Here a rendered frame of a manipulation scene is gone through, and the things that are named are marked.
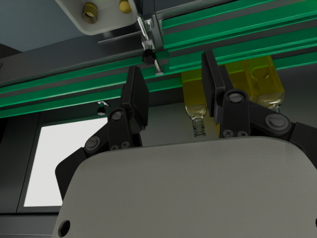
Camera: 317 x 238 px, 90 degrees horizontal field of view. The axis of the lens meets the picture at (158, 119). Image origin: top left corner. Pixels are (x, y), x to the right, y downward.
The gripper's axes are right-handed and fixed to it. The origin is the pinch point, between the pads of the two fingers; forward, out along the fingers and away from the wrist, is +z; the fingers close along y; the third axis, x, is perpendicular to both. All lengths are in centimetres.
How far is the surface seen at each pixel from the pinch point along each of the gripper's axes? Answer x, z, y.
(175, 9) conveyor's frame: -6.9, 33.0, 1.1
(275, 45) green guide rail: -17.2, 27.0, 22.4
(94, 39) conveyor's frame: -13, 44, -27
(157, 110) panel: -36.0, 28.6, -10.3
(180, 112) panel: -36.6, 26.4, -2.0
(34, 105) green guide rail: -26, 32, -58
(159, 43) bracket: -14.4, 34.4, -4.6
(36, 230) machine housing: -47, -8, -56
